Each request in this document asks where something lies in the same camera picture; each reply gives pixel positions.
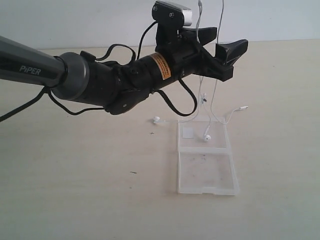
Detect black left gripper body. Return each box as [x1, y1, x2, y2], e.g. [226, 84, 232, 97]
[155, 24, 234, 82]

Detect white wired earphones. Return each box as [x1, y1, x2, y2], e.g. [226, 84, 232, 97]
[151, 0, 250, 143]

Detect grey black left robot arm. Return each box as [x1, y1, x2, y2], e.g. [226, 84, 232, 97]
[0, 23, 249, 115]

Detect clear plastic hinged case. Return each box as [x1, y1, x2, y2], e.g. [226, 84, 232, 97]
[177, 116, 240, 196]

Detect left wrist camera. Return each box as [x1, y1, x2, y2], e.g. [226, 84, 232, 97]
[151, 0, 193, 28]

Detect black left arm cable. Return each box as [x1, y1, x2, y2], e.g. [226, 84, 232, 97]
[0, 21, 197, 123]

